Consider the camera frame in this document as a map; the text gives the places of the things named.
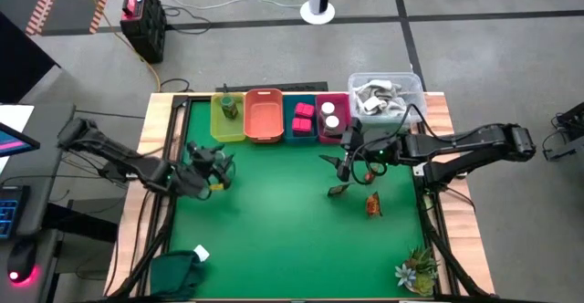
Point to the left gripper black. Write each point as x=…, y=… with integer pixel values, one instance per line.
x=203, y=161

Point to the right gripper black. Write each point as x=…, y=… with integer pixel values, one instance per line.
x=358, y=148

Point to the brown spice pouch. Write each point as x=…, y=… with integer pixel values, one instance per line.
x=338, y=190

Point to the orange spice pouch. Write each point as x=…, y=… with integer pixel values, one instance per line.
x=373, y=204
x=368, y=176

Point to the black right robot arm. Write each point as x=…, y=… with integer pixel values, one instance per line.
x=456, y=143

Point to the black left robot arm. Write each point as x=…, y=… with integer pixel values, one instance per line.
x=114, y=150

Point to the yellow-green plastic bin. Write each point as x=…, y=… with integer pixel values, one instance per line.
x=227, y=132

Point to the yellow tag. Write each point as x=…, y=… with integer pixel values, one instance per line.
x=216, y=186

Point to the pink plastic bin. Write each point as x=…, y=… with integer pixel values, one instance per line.
x=344, y=107

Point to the orange plastic bin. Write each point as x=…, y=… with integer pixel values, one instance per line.
x=263, y=116

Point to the blue plastic bin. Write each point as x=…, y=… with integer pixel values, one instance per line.
x=287, y=111

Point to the grey white cloth pile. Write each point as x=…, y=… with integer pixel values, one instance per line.
x=381, y=100

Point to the black flat strip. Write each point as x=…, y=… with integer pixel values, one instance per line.
x=274, y=86

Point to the clear plastic storage bin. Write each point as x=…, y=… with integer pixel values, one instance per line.
x=413, y=86

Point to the small white box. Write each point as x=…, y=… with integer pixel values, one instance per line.
x=201, y=253

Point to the green table mat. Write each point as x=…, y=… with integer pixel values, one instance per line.
x=292, y=248

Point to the dark green cloth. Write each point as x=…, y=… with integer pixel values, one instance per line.
x=175, y=273

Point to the black red battery box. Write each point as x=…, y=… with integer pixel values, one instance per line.
x=148, y=31

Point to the artificial succulent plant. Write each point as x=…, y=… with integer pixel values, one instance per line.
x=422, y=266

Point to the red device on crate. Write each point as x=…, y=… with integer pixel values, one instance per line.
x=132, y=2

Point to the grey desk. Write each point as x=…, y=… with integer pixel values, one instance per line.
x=45, y=180

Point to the computer monitor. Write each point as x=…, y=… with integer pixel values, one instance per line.
x=13, y=141

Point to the white paper sheet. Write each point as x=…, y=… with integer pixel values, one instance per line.
x=13, y=117

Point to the grey mat orange striped edges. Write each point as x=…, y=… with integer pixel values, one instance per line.
x=73, y=2

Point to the backlit black keyboard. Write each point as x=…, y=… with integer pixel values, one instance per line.
x=9, y=212

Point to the black board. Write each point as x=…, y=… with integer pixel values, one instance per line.
x=18, y=61

